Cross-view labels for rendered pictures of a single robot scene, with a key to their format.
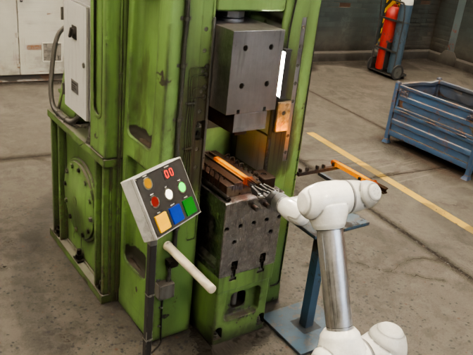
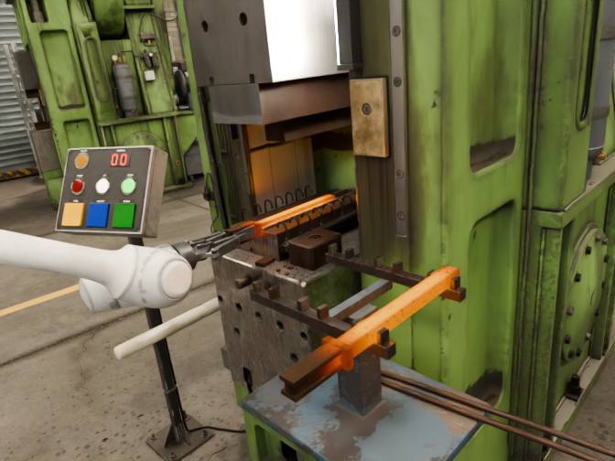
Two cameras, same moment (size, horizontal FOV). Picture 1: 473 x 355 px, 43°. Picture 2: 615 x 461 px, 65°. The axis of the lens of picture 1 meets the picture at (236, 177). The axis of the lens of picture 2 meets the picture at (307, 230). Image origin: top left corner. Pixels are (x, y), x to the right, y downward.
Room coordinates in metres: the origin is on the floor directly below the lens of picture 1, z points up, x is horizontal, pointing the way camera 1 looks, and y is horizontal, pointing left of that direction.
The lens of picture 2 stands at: (2.81, -1.28, 1.41)
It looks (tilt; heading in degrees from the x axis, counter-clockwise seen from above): 20 degrees down; 82
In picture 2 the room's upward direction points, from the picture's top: 6 degrees counter-clockwise
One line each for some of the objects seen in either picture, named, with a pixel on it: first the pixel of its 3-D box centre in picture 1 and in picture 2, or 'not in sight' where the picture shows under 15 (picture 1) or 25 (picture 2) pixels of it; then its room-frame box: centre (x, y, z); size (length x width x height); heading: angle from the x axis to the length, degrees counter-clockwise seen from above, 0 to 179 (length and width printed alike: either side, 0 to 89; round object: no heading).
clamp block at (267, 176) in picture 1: (262, 179); (316, 248); (2.98, -0.14, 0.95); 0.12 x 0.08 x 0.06; 37
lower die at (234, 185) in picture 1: (220, 172); (306, 218); (2.99, 0.09, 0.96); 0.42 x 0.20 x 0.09; 37
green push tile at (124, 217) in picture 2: (188, 206); (124, 216); (2.45, 0.20, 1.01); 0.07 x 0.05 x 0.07; 152
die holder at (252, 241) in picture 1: (223, 212); (328, 299); (3.03, 0.05, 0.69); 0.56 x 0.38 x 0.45; 37
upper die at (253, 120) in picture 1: (226, 108); (294, 94); (2.99, 0.09, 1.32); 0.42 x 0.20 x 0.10; 37
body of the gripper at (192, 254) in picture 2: (271, 196); (190, 253); (2.67, -0.18, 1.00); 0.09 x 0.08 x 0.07; 37
